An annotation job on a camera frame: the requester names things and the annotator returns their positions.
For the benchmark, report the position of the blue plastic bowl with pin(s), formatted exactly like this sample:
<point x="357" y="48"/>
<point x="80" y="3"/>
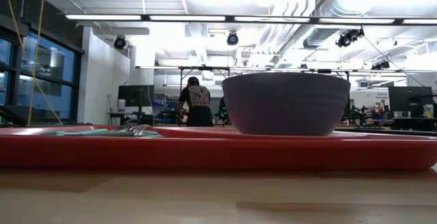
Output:
<point x="285" y="104"/>

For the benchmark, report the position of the light teal cloth napkin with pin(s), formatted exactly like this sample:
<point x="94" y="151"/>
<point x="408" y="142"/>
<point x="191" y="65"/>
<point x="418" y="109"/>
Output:
<point x="152" y="135"/>

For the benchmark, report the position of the red plastic tray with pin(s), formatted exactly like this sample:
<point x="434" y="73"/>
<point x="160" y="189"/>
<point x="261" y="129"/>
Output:
<point x="205" y="152"/>

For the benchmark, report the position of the person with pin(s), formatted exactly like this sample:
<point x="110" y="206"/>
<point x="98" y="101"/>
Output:
<point x="198" y="97"/>

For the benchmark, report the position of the black ceiling spot lamp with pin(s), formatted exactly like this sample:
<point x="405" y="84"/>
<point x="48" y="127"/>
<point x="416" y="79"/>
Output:
<point x="119" y="42"/>
<point x="232" y="39"/>

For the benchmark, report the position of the black computer monitor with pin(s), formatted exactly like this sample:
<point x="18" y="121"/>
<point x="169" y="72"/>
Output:
<point x="136" y="96"/>
<point x="409" y="97"/>

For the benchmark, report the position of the white canister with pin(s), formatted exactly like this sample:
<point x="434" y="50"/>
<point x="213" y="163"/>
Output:
<point x="121" y="106"/>

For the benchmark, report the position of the background desk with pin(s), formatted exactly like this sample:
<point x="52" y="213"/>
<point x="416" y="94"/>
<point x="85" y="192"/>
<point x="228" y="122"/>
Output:
<point x="116" y="114"/>
<point x="409" y="123"/>

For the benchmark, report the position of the black ceiling track lights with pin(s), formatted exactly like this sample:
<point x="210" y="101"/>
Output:
<point x="380" y="65"/>
<point x="348" y="38"/>

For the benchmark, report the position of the dark framed window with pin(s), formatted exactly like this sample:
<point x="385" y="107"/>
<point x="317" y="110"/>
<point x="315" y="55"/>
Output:
<point x="51" y="63"/>

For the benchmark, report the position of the black background station frame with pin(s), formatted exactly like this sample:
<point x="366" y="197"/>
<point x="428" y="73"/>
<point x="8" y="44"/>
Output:
<point x="164" y="67"/>

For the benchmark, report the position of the overhead frame light bar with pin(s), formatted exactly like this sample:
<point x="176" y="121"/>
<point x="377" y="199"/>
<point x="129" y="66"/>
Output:
<point x="187" y="18"/>

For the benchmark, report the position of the silver ventilation duct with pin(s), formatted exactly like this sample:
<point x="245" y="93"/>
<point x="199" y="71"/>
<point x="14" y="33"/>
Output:
<point x="324" y="38"/>

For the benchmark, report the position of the black aluminium table frame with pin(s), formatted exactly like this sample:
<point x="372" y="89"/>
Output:
<point x="392" y="132"/>

